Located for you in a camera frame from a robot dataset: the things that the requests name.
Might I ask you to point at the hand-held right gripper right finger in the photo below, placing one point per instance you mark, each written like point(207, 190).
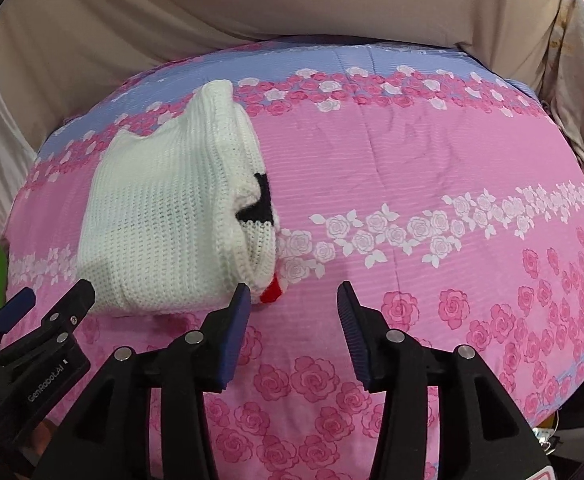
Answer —
point(353, 332)

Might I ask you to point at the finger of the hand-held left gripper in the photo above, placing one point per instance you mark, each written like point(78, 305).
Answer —
point(16, 307)
point(69, 305)

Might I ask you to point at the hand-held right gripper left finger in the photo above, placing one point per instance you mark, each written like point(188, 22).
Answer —
point(236, 332)

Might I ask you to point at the white knit sweater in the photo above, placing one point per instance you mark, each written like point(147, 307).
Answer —
point(172, 230)

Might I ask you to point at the person's left hand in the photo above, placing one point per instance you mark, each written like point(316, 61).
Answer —
point(47, 435)

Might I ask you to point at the pink floral bed sheet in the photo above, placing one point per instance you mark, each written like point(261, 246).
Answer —
point(422, 170)

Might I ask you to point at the small cluttered items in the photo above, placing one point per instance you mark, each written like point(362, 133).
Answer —
point(547, 437)

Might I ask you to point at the beige fabric cover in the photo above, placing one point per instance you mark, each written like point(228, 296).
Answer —
point(272, 5)

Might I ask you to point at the floral patterned pillow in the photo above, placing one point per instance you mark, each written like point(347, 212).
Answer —
point(579, 85)

